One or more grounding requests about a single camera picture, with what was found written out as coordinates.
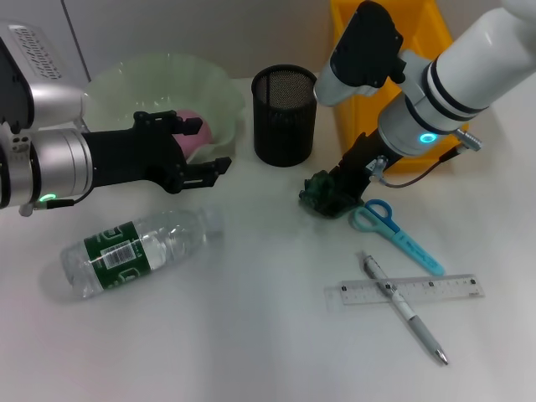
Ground blue scissors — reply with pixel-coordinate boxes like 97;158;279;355
349;198;446;276

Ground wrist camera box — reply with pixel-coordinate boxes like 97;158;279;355
314;0;406;108
0;21;87;135

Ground white grey pen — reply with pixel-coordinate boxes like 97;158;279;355
360;250;449;366

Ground right arm gripper cable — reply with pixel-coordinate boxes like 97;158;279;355
370;127;486;188

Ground translucent green fruit plate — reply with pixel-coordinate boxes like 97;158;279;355
81;52;247;167

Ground black mesh pen holder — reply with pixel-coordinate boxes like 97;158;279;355
250;64;319;168

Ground pink peach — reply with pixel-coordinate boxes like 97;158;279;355
171;107;215;160

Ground arm gripper cable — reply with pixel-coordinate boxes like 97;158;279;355
370;127;486;188
18;190;92;218

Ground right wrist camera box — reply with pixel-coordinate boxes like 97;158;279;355
314;0;406;108

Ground yellow plastic bin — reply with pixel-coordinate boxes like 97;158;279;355
329;0;470;175

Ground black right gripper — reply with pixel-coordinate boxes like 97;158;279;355
329;132;394;206

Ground left arm gripper cable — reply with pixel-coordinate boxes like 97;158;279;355
18;190;92;218

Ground green plastic wrapper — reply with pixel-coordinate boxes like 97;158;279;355
297;169;364;219

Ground clear green-label water bottle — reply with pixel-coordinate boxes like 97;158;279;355
60;208;227;299

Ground clear plastic ruler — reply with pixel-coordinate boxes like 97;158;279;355
338;273;486;307

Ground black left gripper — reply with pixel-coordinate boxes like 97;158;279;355
86;109;234;194

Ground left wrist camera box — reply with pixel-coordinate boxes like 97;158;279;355
0;21;87;135

